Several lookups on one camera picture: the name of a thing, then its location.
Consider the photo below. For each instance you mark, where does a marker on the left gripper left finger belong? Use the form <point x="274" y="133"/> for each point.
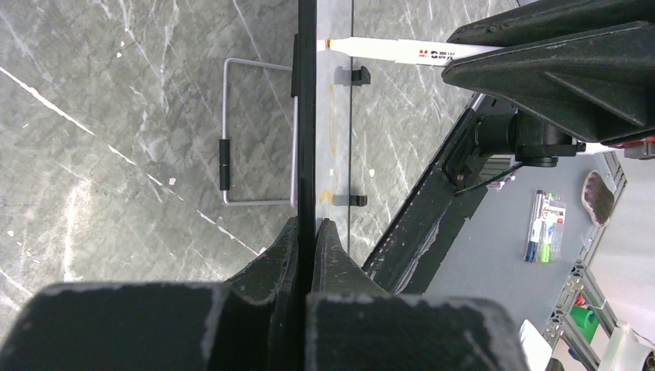
<point x="247" y="322"/>

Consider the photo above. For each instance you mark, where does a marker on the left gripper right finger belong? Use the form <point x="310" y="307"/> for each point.
<point x="354" y="324"/>

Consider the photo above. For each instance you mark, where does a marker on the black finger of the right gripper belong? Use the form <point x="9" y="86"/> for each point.
<point x="596" y="86"/>

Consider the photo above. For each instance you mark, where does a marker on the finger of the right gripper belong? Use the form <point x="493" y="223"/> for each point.
<point x="543" y="20"/>

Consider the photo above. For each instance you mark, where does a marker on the white marker pen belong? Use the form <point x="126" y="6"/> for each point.
<point x="404" y="51"/>

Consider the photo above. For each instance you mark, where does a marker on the white whiteboard black frame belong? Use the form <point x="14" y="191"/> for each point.
<point x="322" y="81"/>

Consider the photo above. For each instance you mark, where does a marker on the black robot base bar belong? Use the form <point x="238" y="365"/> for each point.
<point x="411" y="250"/>

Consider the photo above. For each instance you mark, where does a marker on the purple oval object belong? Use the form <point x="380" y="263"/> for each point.
<point x="597" y="198"/>

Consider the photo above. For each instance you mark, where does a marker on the marker pack in plastic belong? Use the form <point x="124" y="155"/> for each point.
<point x="545" y="230"/>

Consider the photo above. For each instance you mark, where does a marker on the aluminium rail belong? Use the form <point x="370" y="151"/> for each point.
<point x="616" y="344"/>

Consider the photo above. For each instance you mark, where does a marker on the green object on frame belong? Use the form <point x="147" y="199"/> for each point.
<point x="586" y="321"/>

